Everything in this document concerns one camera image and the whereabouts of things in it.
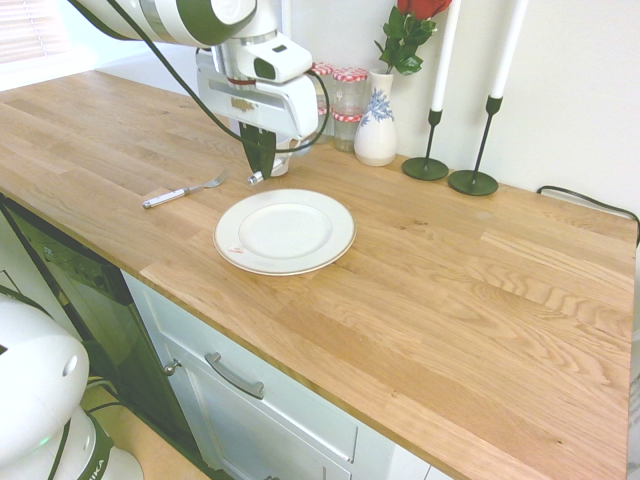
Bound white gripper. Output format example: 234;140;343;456
194;48;320;180

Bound white-handled metal spoon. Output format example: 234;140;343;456
247;135;314;187

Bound white gold-rimmed plate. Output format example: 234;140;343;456
213;188;357;278

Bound glass jar checkered lid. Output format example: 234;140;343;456
316;103;336;147
331;66;371;115
310;61;335;110
332;111;365;153

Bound white vase blue print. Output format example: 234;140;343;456
353;69;399;168

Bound short black candle holder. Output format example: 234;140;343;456
401;107;450;182

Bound red rose green leaves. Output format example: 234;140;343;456
374;0;454;78

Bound tall white candle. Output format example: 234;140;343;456
430;0;462;113
488;0;530;100

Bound tall black candle holder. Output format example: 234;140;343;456
447;94;504;197

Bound dark glass appliance door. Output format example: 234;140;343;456
0;193;212;472

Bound white window blind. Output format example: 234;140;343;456
0;0;72;67

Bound white drawer front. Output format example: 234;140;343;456
123;272;360;465

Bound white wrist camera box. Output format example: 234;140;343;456
239;31;314;85

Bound white-handled metal fork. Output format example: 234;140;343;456
142;169;229;210

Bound silver drawer handle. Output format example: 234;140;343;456
204;351;266;401

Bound black power cable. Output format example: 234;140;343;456
536;185;640;249

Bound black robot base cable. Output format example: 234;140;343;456
0;284;122;480

